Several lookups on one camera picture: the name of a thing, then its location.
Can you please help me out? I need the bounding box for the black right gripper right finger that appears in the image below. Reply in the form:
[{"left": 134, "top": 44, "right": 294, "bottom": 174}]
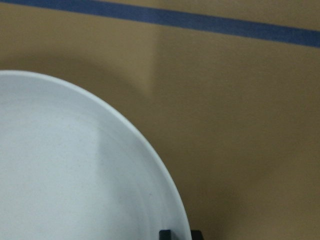
[{"left": 190, "top": 230, "right": 204, "bottom": 240}]

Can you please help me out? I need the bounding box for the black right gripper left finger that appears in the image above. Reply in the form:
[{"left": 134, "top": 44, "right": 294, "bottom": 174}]
[{"left": 159, "top": 229, "right": 173, "bottom": 240}]

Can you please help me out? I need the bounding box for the blue plate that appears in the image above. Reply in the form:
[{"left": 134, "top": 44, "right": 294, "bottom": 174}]
[{"left": 0, "top": 70, "right": 191, "bottom": 240}]

